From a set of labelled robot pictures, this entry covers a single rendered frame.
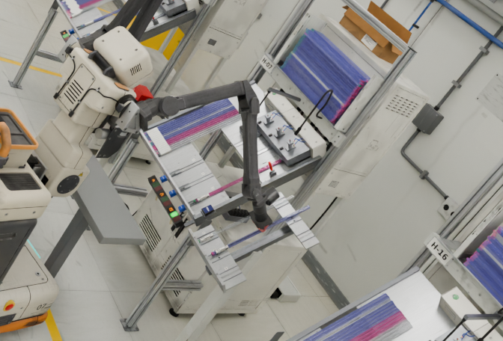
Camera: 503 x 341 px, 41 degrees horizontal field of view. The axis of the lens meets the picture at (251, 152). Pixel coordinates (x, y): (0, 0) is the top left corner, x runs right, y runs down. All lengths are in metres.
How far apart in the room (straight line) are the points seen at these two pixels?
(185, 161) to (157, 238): 0.64
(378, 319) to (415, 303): 0.18
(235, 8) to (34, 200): 2.34
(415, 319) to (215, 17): 2.41
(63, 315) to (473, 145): 2.75
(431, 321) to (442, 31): 2.55
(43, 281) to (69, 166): 0.57
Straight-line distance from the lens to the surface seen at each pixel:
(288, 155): 3.32
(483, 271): 2.82
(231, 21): 4.51
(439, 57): 4.87
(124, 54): 2.63
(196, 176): 3.36
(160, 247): 3.86
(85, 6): 4.62
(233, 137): 3.51
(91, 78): 2.63
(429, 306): 2.93
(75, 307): 3.49
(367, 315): 2.87
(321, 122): 3.38
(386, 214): 4.83
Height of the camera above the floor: 2.20
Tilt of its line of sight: 20 degrees down
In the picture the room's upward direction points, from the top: 36 degrees clockwise
